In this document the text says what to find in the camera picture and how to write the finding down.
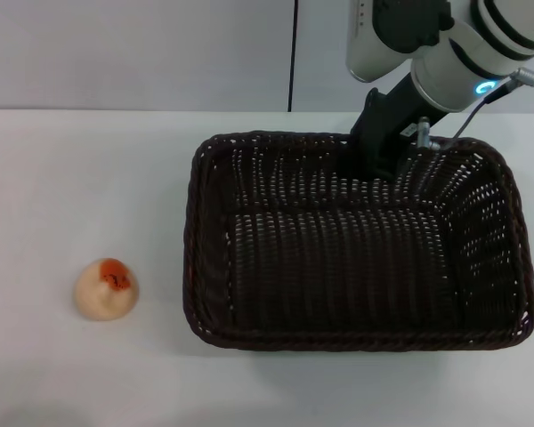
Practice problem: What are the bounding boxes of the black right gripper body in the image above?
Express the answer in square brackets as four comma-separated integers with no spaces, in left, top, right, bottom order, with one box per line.
[349,73,451,155]

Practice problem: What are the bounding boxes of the black woven wicker basket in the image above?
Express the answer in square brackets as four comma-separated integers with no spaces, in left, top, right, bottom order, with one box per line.
[182,130,534,352]

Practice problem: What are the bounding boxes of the cream steamed bun orange top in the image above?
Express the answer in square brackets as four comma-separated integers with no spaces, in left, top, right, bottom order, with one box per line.
[74,257,140,321]

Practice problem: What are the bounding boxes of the silver metal cable connector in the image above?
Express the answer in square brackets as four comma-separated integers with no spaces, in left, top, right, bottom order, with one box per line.
[415,116,442,152]

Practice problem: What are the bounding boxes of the grey cable with silver plug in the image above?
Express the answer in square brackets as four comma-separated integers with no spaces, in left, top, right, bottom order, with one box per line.
[452,66,534,140]

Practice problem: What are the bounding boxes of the black vertical wall strip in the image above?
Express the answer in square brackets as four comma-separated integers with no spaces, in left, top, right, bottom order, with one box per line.
[287,0,300,113]

